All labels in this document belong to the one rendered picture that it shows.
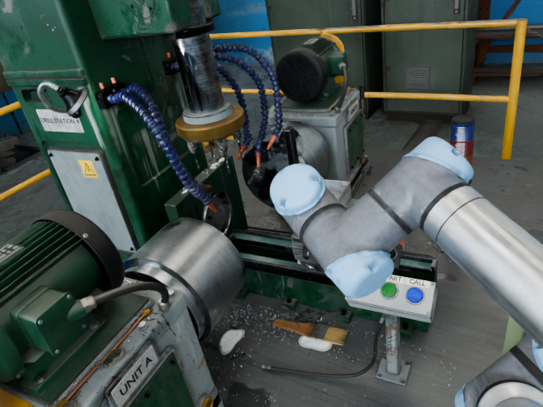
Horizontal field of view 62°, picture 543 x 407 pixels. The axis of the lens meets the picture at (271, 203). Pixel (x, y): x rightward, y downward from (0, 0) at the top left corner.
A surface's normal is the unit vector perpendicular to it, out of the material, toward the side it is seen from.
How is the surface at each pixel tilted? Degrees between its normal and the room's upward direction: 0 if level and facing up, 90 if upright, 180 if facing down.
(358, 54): 90
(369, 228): 54
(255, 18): 90
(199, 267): 47
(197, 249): 35
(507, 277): 62
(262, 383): 0
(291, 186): 30
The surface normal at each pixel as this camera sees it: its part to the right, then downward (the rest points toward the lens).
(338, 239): -0.51, -0.33
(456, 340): -0.15, -0.85
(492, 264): -0.78, -0.04
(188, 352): 0.89, 0.10
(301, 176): -0.35, -0.47
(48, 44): -0.44, 0.52
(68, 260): 0.63, -0.41
